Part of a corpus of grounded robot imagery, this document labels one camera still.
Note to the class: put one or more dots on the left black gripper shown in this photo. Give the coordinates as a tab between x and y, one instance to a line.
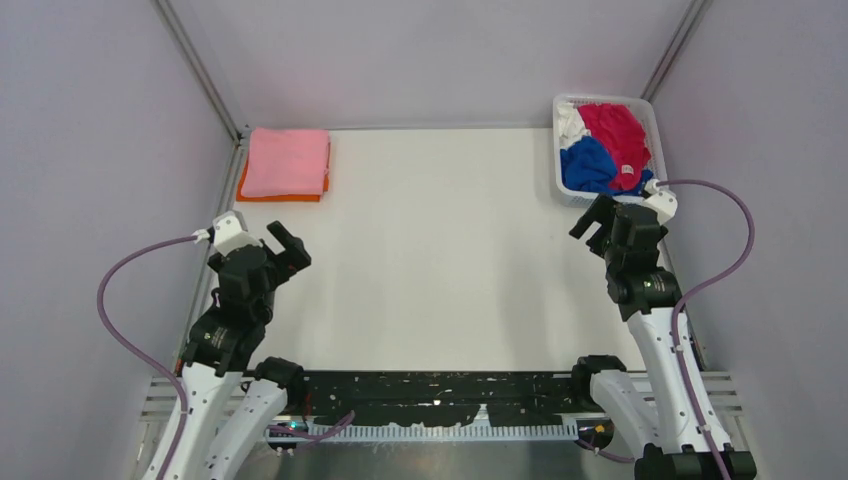
293	257

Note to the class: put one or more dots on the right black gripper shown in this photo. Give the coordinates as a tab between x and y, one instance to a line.
601	213

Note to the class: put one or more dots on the blue printed t-shirt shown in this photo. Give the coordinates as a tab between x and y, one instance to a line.
587	166

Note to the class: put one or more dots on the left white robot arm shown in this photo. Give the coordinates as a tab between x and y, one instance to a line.
198	442

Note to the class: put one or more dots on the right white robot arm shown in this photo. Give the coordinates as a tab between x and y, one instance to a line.
676	435

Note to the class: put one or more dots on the orange folded t-shirt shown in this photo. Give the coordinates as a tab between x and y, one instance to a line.
285	174

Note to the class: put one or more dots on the pink folded t-shirt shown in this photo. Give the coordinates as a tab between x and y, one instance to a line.
291	137

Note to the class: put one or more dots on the red t-shirt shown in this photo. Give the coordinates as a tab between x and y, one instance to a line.
623	137

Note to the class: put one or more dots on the white t-shirt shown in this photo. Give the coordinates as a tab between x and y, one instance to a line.
569	125

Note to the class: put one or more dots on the white plastic basket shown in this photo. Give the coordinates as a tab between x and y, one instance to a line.
642	111

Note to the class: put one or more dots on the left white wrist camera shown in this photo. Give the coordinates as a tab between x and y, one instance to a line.
229	233

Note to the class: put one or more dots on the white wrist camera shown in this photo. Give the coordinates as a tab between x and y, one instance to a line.
661	200
229	233

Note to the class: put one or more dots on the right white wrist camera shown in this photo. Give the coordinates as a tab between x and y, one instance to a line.
661	200

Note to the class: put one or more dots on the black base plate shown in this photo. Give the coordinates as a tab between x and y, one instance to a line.
439	399

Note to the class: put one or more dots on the white slotted cable duct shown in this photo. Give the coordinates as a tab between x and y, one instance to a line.
475	432

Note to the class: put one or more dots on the aluminium frame rail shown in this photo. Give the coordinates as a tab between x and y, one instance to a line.
161	395

